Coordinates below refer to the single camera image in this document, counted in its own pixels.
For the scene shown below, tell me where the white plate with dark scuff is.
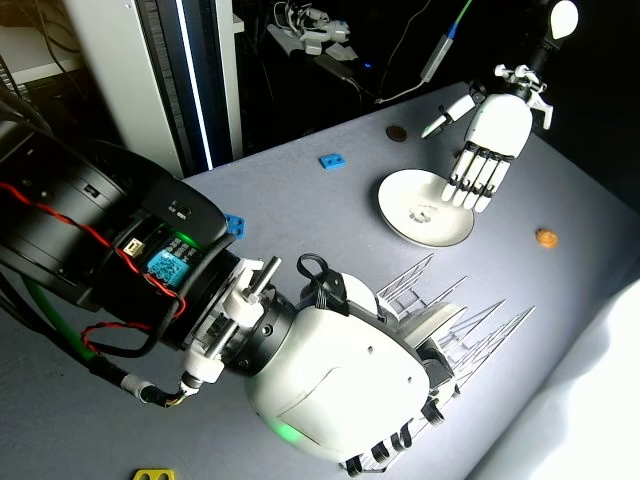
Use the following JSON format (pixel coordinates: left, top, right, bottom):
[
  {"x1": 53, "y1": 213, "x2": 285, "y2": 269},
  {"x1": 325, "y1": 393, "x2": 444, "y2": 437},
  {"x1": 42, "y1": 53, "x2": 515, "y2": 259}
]
[{"x1": 377, "y1": 168, "x2": 476, "y2": 250}]

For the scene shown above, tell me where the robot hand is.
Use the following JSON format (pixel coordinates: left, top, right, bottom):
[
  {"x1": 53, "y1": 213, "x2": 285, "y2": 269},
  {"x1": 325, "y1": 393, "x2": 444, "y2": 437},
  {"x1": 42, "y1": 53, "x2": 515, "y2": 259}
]
[
  {"x1": 244, "y1": 253, "x2": 462, "y2": 474},
  {"x1": 420, "y1": 92, "x2": 534, "y2": 215}
]

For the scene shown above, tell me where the blue pentagon block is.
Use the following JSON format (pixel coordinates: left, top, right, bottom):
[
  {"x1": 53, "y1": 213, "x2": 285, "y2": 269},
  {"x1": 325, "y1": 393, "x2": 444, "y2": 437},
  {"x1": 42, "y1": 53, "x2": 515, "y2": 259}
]
[{"x1": 223, "y1": 213, "x2": 248, "y2": 241}]

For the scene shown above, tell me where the green cable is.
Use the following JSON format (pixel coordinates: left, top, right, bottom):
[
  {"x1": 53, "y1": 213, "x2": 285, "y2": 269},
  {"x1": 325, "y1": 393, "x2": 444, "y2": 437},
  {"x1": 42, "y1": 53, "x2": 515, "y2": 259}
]
[{"x1": 446, "y1": 0, "x2": 475, "y2": 40}]

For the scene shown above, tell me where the grey cable adapter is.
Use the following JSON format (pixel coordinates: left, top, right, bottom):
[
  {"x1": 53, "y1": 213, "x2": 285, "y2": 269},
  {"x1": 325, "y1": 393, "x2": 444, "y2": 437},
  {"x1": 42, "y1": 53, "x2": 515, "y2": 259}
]
[{"x1": 420, "y1": 33, "x2": 455, "y2": 83}]

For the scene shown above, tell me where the silver wire dish rack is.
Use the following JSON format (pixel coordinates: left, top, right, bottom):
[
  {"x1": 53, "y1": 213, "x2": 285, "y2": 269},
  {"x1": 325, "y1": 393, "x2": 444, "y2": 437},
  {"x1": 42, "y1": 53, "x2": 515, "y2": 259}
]
[{"x1": 344, "y1": 252, "x2": 538, "y2": 474}]

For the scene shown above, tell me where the white cable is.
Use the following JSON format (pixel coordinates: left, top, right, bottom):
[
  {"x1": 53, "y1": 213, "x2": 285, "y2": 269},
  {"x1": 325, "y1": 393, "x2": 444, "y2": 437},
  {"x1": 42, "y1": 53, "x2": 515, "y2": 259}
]
[{"x1": 374, "y1": 77, "x2": 432, "y2": 105}]

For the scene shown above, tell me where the black power strip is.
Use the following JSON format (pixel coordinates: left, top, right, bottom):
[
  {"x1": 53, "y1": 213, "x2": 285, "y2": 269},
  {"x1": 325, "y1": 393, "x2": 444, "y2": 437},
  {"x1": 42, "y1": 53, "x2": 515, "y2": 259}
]
[{"x1": 313, "y1": 49, "x2": 372, "y2": 84}]

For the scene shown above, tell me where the white metal cabinet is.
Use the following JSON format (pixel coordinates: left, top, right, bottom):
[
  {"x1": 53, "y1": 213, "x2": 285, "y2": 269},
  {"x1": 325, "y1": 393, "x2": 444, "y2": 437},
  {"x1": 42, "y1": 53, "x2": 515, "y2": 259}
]
[{"x1": 63, "y1": 0, "x2": 245, "y2": 177}]

